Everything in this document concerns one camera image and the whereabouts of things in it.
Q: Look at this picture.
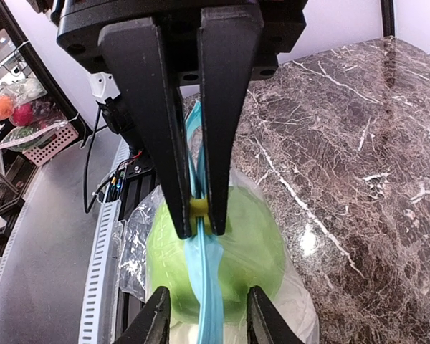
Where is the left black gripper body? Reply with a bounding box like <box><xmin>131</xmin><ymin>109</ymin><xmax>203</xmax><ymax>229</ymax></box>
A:
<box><xmin>56</xmin><ymin>0</ymin><xmax>307</xmax><ymax>81</ymax></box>

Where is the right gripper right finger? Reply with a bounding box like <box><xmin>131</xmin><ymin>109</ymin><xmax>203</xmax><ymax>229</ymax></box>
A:
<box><xmin>247</xmin><ymin>286</ymin><xmax>303</xmax><ymax>344</ymax></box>

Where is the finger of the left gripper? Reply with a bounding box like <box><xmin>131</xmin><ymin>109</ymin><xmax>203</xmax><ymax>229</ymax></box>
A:
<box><xmin>99</xmin><ymin>17</ymin><xmax>192</xmax><ymax>239</ymax></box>
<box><xmin>198</xmin><ymin>6</ymin><xmax>264</xmax><ymax>236</ymax></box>

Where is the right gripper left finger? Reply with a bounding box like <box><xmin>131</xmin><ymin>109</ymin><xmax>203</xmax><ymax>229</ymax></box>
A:
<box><xmin>114</xmin><ymin>286</ymin><xmax>171</xmax><ymax>344</ymax></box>

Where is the white cauliflower toy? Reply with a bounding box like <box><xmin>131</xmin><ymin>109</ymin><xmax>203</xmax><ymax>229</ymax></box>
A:
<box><xmin>170</xmin><ymin>260</ymin><xmax>320</xmax><ymax>343</ymax></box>

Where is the green apple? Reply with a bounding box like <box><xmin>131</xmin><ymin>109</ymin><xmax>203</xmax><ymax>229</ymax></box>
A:
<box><xmin>146</xmin><ymin>186</ymin><xmax>286</xmax><ymax>324</ymax></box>

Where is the clear zip bag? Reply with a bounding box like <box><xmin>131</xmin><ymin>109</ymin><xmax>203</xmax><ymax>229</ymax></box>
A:
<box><xmin>118</xmin><ymin>186</ymin><xmax>163</xmax><ymax>302</ymax></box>
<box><xmin>145</xmin><ymin>100</ymin><xmax>322</xmax><ymax>344</ymax></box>

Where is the background pink basket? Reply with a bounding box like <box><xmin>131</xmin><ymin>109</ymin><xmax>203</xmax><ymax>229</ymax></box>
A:
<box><xmin>23</xmin><ymin>124</ymin><xmax>79</xmax><ymax>167</ymax></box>

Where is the white slotted cable duct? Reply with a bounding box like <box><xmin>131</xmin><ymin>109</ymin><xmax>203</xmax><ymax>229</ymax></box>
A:
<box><xmin>77</xmin><ymin>139</ymin><xmax>130</xmax><ymax>344</ymax></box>

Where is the right black frame post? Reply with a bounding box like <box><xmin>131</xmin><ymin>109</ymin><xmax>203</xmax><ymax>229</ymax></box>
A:
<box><xmin>380</xmin><ymin>0</ymin><xmax>395</xmax><ymax>37</ymax></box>

